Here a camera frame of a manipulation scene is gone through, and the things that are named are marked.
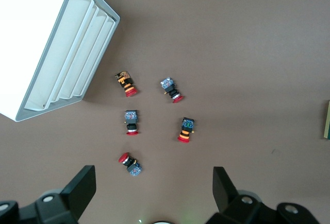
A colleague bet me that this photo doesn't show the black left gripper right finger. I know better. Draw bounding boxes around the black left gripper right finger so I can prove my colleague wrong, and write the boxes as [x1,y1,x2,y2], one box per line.
[205,166,278,224]

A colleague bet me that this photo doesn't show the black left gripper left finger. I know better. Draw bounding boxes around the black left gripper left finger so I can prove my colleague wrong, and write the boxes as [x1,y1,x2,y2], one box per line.
[18,165,97,224]

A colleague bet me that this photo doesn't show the red mushroom button blue base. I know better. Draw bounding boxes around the red mushroom button blue base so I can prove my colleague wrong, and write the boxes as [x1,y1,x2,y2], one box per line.
[124,109,140,136]
[159,77,184,104]
[118,152,143,178]

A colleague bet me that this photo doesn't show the red button orange collar blue base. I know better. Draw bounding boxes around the red button orange collar blue base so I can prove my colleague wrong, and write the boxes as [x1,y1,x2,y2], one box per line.
[177,117,196,144]

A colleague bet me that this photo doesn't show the white divided storage bin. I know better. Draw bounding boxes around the white divided storage bin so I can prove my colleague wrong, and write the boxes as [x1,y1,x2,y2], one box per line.
[0,0,121,123]

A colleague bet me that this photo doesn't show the brown paper table cover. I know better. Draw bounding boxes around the brown paper table cover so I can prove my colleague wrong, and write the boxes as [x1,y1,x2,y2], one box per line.
[0,0,330,224]

